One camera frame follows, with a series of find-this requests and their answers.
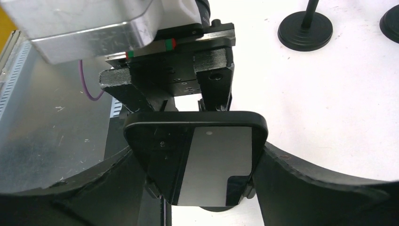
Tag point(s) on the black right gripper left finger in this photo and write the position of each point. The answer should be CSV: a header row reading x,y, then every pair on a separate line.
x,y
107,194

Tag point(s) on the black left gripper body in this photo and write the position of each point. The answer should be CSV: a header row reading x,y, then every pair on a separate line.
x,y
173,68

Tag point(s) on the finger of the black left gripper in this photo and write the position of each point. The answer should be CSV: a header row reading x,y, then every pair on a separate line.
x,y
214,71
136,93

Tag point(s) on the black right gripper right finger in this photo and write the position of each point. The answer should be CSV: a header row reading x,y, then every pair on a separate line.
x,y
294,192

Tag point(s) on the black phone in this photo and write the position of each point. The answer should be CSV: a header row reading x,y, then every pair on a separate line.
x,y
203,159

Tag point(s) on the black round-base phone stand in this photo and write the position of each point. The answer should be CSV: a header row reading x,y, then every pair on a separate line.
x,y
305,31

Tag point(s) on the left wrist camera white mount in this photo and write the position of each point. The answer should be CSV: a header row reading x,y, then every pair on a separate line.
x,y
67,30

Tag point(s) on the front aluminium frame rail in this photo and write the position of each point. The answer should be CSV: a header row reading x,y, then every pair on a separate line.
x,y
12,60

